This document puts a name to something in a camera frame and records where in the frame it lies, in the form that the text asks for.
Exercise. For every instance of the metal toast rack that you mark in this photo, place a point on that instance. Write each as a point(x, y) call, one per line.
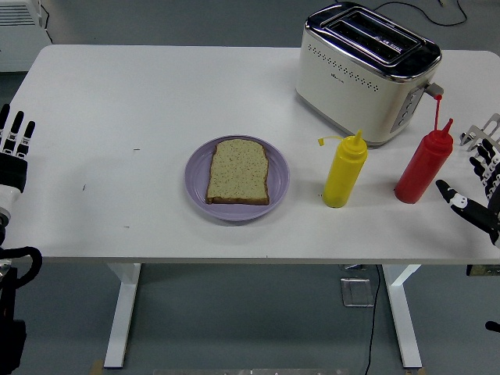
point(478, 134)

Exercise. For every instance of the yellow squeeze bottle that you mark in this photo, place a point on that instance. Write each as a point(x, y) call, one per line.
point(345, 172)

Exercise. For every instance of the metal bracket under table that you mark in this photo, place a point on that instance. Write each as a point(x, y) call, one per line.
point(351, 267)

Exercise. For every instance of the metal floor socket plate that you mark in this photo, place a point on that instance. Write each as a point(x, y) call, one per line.
point(357, 293)

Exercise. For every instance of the red squeeze bottle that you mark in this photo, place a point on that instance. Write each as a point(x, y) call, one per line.
point(423, 168)

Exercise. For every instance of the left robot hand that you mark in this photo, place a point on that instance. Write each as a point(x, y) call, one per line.
point(13, 172)

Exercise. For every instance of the white ribbed appliance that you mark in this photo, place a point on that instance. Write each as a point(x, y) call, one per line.
point(19, 43)

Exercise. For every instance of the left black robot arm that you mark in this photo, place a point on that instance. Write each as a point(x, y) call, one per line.
point(11, 297)

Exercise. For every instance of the purple round plate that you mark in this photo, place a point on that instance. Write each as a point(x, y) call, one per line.
point(279, 176)

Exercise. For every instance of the slice of bread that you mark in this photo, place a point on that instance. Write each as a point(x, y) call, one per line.
point(238, 172)

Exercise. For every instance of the cream and chrome toaster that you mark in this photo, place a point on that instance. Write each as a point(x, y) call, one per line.
point(351, 90)

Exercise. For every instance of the white table leg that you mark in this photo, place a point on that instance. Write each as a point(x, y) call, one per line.
point(404, 320)
point(123, 312)

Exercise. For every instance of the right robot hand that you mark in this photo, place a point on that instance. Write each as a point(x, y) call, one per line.
point(474, 209)

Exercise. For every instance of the table height control panel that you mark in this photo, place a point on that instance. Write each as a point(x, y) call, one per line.
point(484, 270)

